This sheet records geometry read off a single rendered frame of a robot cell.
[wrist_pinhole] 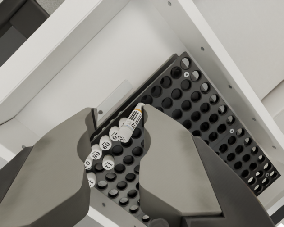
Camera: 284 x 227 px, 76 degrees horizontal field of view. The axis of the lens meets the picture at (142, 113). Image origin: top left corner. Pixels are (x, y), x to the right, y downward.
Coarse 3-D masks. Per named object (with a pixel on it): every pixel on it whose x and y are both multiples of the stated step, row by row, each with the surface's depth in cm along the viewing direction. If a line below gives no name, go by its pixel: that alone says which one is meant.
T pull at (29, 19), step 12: (12, 0) 14; (24, 0) 14; (36, 0) 16; (0, 12) 14; (12, 12) 14; (24, 12) 15; (36, 12) 15; (0, 24) 15; (12, 24) 15; (24, 24) 15; (36, 24) 15; (0, 36) 16; (24, 36) 15
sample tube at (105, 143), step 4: (104, 136) 19; (108, 136) 20; (100, 140) 19; (104, 140) 18; (108, 140) 19; (100, 144) 18; (104, 144) 19; (108, 144) 19; (104, 148) 19; (108, 148) 19
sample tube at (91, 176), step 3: (96, 165) 23; (87, 174) 20; (90, 174) 20; (93, 174) 20; (87, 177) 19; (90, 177) 19; (93, 177) 20; (90, 180) 19; (93, 180) 19; (90, 183) 19; (93, 183) 19; (90, 186) 19
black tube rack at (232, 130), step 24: (144, 96) 23; (168, 96) 20; (192, 96) 23; (216, 96) 21; (192, 120) 21; (216, 120) 22; (120, 144) 20; (216, 144) 22; (240, 144) 23; (96, 168) 24; (120, 168) 25; (240, 168) 24; (120, 192) 22
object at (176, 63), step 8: (184, 56) 19; (176, 64) 19; (192, 64) 19; (168, 72) 19; (184, 72) 19; (160, 80) 19; (176, 80) 19; (160, 88) 20; (168, 88) 19; (152, 96) 19; (160, 96) 20; (136, 104) 19; (152, 104) 20; (128, 112) 19; (104, 128) 20; (96, 136) 20; (112, 144) 20; (104, 152) 20
